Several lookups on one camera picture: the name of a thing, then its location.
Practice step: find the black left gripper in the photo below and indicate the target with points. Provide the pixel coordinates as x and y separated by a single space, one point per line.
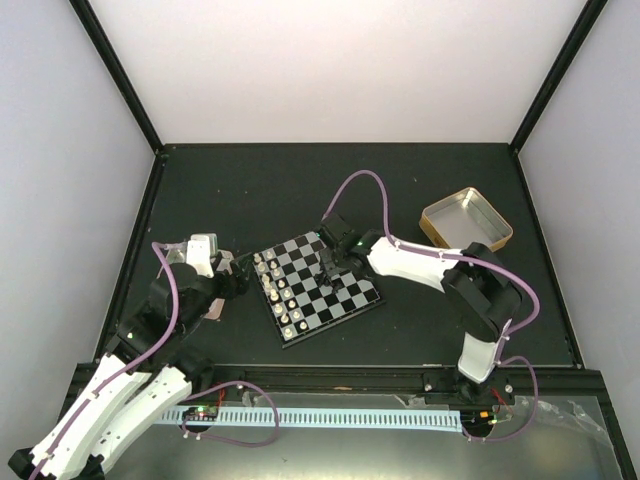
241 279

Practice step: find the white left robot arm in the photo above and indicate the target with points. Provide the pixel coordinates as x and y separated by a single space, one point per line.
146 368

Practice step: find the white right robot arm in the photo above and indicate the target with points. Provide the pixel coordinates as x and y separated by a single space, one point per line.
470 279

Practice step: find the black chess pieces pile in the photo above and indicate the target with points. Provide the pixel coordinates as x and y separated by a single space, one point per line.
329 274

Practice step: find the row of white chess pieces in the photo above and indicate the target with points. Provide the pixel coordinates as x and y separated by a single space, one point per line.
277 277

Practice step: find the black white chess board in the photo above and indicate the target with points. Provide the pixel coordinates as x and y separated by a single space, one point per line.
322 308

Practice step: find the gold metal tin tray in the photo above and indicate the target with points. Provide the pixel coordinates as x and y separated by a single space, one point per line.
463 218

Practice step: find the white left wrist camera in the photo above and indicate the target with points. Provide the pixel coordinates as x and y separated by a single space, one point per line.
201 248

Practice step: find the light blue cable duct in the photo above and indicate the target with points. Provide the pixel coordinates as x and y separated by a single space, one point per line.
327 418

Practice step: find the black mounting rail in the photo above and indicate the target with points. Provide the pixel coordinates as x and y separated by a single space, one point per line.
438 385

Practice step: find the black frame post left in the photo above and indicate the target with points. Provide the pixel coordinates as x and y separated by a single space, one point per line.
89 20

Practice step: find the black frame post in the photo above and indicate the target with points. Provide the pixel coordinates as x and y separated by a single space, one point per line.
89 20
570 48

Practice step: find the black frame post right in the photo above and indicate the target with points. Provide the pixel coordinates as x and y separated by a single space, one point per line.
570 48

